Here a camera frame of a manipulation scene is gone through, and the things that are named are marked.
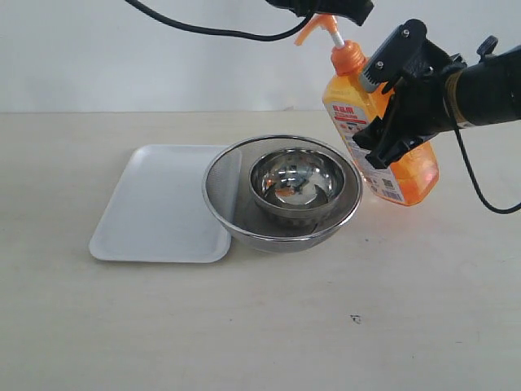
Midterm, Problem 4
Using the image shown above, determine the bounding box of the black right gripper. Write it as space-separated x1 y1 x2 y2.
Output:
353 19 467 169

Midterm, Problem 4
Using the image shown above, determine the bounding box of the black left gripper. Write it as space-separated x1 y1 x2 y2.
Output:
267 0 374 26

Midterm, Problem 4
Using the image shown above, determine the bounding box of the orange dish soap pump bottle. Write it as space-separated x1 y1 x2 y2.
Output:
295 14 439 206

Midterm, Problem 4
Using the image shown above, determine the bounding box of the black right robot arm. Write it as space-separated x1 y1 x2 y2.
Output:
352 19 520 169

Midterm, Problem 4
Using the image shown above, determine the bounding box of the small stainless steel bowl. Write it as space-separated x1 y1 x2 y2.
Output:
248 147 346 227

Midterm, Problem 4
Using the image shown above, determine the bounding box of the steel mesh strainer bowl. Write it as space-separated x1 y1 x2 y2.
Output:
202 134 362 253

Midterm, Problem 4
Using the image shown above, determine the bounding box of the white rectangular plastic tray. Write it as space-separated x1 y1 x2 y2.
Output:
89 144 231 264

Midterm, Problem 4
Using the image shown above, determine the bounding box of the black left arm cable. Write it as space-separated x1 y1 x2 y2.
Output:
124 0 317 42

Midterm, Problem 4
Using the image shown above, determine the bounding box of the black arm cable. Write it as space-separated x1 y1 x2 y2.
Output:
453 124 521 214
124 0 317 42

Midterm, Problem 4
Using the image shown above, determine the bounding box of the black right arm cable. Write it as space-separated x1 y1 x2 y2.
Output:
453 124 521 214

